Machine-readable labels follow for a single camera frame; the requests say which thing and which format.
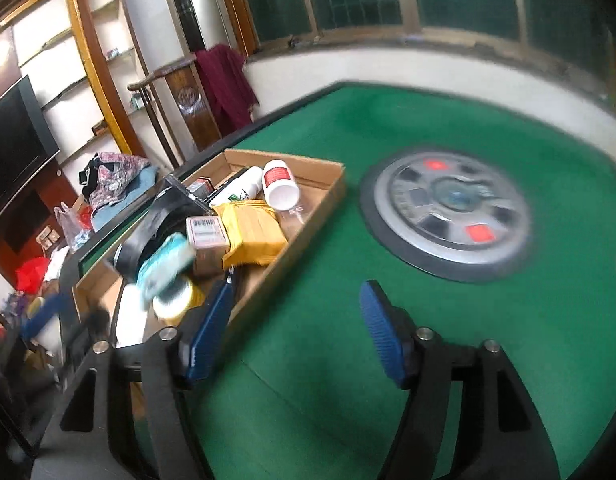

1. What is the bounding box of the red plastic bag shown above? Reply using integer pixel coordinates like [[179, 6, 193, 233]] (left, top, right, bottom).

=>
[[14, 256, 52, 294]]

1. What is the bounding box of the maroon cloth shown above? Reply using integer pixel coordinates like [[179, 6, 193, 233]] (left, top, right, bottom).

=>
[[194, 44, 261, 133]]

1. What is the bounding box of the orange snack packet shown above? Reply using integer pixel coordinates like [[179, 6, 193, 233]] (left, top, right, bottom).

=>
[[221, 199, 289, 269]]

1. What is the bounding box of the blue cloth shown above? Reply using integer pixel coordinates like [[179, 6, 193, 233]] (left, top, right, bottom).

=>
[[92, 167, 159, 232]]

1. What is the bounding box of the black foil pouch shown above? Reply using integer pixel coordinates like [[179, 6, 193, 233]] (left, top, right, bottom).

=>
[[112, 189, 189, 282]]

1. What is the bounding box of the small white pill bottle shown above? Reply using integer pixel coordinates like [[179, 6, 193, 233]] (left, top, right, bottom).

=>
[[210, 165, 265, 209]]

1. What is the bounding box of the teal cartoon tissue pack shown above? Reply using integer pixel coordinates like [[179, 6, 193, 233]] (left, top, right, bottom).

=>
[[136, 233, 197, 307]]

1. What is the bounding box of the round grey table centre panel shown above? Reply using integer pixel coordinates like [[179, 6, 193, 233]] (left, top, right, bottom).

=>
[[360, 147, 535, 284]]

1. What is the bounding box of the shallow cardboard box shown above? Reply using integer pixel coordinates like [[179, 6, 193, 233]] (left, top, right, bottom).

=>
[[72, 147, 348, 358]]

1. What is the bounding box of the floral cloth pile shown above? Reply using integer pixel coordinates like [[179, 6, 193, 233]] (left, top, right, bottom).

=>
[[78, 151, 153, 207]]

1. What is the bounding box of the black television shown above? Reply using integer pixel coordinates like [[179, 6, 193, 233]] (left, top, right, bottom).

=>
[[0, 74, 62, 228]]

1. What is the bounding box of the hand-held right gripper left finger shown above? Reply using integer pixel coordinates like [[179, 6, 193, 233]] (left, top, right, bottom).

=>
[[58, 280, 236, 480]]

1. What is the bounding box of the white standing air conditioner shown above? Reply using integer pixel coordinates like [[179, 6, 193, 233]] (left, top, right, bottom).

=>
[[162, 0, 229, 57]]

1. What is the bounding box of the wooden shelf cabinet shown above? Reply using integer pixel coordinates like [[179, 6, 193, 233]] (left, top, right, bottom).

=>
[[0, 0, 148, 166]]

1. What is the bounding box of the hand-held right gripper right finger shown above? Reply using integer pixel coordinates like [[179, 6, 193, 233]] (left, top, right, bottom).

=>
[[359, 280, 559, 480]]

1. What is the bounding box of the clear plastic bag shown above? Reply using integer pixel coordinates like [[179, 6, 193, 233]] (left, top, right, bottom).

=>
[[54, 201, 94, 252]]

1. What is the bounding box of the wooden chair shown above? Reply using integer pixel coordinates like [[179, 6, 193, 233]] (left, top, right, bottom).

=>
[[127, 52, 223, 161]]

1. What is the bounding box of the white bottle with red label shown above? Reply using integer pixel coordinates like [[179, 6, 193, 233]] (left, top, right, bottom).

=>
[[262, 158, 301, 211]]

